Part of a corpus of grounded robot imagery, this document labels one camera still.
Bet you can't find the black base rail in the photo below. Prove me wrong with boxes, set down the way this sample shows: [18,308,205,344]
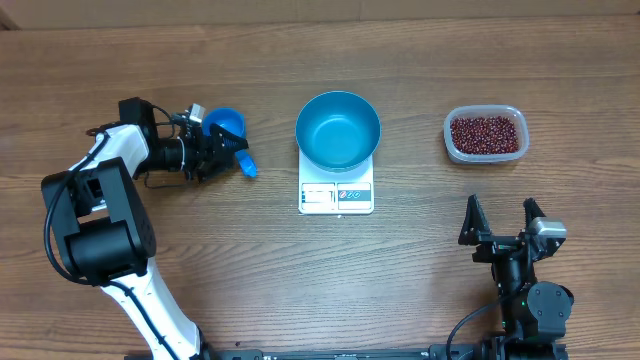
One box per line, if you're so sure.
[124,342,569,360]

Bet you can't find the red adzuki beans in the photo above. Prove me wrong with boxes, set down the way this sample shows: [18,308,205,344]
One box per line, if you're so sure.
[450,116,519,155]

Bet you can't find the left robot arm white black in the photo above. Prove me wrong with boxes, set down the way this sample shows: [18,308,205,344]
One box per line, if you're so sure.
[41,97,257,359]

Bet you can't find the blue metal bowl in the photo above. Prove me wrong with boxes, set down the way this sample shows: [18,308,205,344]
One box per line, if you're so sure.
[295,90,382,172]

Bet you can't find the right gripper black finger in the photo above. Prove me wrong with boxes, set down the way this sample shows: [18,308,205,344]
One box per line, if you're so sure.
[523,198,545,229]
[458,194,491,246]

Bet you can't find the white digital kitchen scale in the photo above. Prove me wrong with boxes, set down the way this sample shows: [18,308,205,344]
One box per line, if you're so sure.
[298,152,375,215]

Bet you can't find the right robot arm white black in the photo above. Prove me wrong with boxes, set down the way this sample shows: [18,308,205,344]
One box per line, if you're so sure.
[445,195,574,359]

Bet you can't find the blue plastic measuring scoop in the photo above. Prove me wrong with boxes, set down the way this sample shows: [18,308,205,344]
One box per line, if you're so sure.
[203,108,258,178]

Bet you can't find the clear plastic bean container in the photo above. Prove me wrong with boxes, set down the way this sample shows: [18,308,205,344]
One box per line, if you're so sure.
[443,104,530,164]

